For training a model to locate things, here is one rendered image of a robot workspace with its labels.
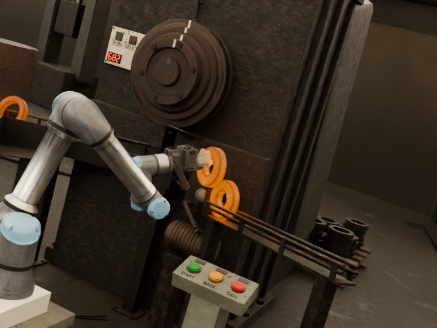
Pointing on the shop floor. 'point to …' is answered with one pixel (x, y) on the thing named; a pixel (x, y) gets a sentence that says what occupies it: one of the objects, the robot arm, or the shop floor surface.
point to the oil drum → (16, 71)
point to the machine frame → (212, 140)
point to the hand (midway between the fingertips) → (212, 162)
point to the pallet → (339, 242)
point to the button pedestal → (211, 295)
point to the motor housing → (159, 316)
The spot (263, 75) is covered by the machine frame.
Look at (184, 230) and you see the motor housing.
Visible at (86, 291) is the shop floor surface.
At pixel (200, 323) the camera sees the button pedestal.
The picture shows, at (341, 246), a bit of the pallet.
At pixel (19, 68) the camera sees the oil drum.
